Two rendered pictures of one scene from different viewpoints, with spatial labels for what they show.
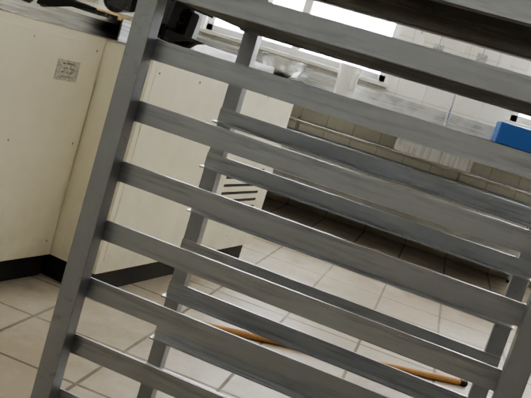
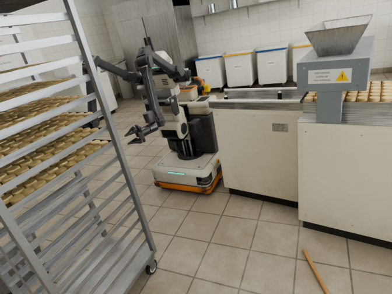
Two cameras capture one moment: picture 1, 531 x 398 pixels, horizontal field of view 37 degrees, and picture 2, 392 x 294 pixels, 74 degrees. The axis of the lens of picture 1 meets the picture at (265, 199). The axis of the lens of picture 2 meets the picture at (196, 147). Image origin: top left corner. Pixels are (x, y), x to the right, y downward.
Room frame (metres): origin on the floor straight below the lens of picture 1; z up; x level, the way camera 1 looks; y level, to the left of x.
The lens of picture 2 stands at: (2.32, -1.05, 1.47)
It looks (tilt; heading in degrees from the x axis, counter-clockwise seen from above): 25 degrees down; 106
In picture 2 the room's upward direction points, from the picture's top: 11 degrees counter-clockwise
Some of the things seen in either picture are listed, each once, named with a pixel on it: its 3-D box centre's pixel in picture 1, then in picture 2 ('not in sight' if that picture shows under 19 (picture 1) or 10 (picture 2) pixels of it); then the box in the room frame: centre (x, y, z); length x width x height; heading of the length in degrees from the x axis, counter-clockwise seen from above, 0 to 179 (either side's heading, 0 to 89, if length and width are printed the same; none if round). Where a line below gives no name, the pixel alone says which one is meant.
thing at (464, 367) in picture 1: (290, 298); (47, 217); (1.06, -0.07, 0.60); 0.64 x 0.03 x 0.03; 75
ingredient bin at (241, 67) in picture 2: not in sight; (241, 70); (2.00, 4.62, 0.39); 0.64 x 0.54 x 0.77; 79
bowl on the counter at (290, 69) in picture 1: (282, 67); not in sight; (5.45, 0.15, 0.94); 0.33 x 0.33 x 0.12
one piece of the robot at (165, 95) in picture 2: not in sight; (161, 102); (1.53, 0.94, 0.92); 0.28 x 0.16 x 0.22; 166
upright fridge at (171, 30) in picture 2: not in sight; (160, 50); (0.25, 4.84, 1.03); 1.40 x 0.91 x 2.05; 168
